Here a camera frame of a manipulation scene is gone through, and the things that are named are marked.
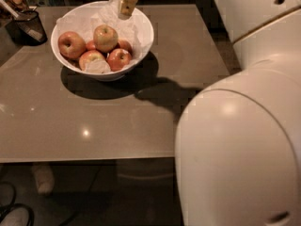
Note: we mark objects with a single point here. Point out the black mesh pen holder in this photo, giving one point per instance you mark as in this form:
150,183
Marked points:
27,29

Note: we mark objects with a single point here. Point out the front right red apple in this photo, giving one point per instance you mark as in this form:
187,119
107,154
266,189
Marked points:
118,58

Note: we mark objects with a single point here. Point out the small middle red apple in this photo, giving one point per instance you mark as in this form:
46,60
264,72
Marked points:
91,45

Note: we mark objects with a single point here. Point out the front left red apple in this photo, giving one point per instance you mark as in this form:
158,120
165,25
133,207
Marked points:
89,56

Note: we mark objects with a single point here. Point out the white shoe under table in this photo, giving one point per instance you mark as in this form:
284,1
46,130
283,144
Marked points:
44,178

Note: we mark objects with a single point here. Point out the white ceramic bowl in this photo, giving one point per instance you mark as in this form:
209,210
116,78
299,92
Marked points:
125,69

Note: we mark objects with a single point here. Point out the red-yellow apple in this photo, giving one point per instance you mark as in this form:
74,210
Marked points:
105,38

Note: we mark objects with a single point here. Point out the back right red apple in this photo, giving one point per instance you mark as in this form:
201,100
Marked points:
124,44

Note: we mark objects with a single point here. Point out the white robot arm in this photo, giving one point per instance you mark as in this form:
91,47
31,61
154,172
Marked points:
238,142

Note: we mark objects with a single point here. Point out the white crumpled paper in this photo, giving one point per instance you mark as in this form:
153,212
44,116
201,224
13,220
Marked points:
138,32

